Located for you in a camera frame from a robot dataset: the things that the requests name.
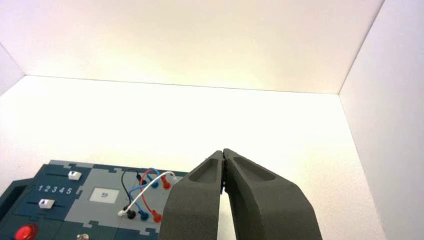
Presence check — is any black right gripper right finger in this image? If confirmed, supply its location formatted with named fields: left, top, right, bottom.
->
left=222, top=148, right=323, bottom=240

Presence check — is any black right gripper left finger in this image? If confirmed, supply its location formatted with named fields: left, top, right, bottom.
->
left=158, top=150, right=224, bottom=240

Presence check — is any small white display screen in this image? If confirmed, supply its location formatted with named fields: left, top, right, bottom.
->
left=89, top=187, right=120, bottom=204

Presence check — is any blue and grey task board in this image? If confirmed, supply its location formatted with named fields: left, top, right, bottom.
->
left=0, top=159, right=188, bottom=240

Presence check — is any red round push button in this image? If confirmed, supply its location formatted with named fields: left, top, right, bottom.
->
left=14, top=224, right=39, bottom=240

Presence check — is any red cable with plugs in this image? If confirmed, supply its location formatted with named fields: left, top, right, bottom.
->
left=139, top=169, right=172, bottom=223

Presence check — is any white cable with plugs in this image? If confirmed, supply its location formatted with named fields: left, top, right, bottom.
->
left=117, top=171, right=178, bottom=218

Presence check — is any blue cable with plugs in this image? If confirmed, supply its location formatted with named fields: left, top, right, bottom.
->
left=128, top=167, right=161, bottom=222

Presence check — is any black cable with plugs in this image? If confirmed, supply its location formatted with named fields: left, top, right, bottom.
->
left=120, top=168, right=147, bottom=221

